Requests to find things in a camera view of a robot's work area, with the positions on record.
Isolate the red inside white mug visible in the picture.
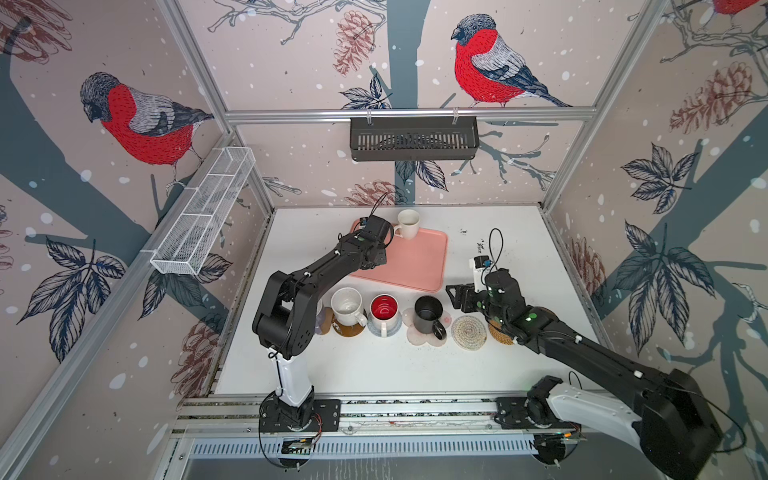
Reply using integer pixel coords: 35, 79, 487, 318
368, 294, 402, 324

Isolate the black hanging wire basket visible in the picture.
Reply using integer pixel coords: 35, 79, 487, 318
350, 117, 479, 162

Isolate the white wire mesh shelf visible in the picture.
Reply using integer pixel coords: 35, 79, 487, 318
150, 146, 255, 275

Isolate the blue grey woven coaster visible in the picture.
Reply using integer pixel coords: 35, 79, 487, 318
367, 321, 402, 338

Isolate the glossy brown round coaster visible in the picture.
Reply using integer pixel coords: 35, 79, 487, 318
332, 320, 365, 338

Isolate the pink flower shaped coaster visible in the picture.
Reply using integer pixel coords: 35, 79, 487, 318
402, 308, 449, 348

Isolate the black mug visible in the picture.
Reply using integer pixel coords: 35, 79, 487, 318
413, 295, 447, 341

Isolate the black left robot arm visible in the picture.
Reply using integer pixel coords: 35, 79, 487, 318
252, 214, 394, 431

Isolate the rattan round woven coaster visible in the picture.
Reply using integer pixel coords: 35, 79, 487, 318
488, 321, 514, 345

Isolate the cork flower shaped coaster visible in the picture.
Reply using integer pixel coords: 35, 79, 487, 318
315, 307, 334, 335

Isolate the pink tray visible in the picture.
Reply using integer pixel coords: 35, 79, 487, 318
351, 226, 449, 293

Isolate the cream mug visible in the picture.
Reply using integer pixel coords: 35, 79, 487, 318
394, 209, 421, 240

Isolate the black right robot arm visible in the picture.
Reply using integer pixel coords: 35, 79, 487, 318
445, 269, 723, 479

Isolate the multicolour zigzag woven coaster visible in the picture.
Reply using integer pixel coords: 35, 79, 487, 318
451, 315, 488, 351

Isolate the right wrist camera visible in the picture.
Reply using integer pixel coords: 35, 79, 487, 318
470, 255, 494, 293

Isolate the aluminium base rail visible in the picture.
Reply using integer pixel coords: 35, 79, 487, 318
164, 385, 640, 468

